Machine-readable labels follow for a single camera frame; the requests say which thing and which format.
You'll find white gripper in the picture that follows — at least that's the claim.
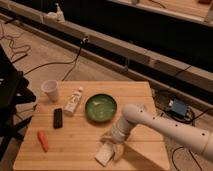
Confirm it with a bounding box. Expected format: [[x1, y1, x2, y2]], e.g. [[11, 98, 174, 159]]
[[101, 118, 134, 161]]

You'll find white sponge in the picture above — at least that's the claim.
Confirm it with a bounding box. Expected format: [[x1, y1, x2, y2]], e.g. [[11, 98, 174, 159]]
[[95, 142, 114, 166]]

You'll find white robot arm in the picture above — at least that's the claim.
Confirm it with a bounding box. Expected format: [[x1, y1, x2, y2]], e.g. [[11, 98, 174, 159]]
[[102, 104, 213, 162]]

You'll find green bowl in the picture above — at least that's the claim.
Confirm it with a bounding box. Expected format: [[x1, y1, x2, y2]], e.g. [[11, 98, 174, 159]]
[[85, 94, 117, 123]]

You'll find white tube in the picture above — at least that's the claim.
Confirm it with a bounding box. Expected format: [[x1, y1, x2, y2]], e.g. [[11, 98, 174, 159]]
[[63, 87, 83, 116]]

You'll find black rectangular block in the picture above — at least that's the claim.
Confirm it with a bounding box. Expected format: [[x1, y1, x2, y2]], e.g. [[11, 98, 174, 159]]
[[53, 108, 63, 129]]

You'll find blue power box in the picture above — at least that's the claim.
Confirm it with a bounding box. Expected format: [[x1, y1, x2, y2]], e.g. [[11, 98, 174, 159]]
[[169, 99, 188, 117]]

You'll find orange carrot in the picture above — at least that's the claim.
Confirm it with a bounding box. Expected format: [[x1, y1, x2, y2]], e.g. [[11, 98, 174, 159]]
[[37, 131, 48, 152]]

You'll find white paper cup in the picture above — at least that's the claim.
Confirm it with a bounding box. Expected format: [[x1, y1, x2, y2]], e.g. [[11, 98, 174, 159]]
[[41, 80, 59, 102]]

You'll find black chair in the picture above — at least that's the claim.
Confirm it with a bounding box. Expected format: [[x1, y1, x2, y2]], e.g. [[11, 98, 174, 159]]
[[0, 45, 36, 161]]

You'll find white object on beam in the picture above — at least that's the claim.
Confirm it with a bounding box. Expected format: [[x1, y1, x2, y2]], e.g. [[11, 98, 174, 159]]
[[46, 4, 65, 22]]

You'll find black cable right floor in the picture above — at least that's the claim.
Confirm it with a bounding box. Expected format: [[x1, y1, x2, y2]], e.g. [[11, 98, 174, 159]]
[[154, 89, 213, 171]]

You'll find black floor cable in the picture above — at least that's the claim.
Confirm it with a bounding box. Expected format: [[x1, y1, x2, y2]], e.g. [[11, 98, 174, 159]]
[[23, 36, 89, 81]]

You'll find wooden beam rail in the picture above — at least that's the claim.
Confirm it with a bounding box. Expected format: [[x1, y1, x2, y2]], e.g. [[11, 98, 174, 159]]
[[0, 0, 213, 93]]

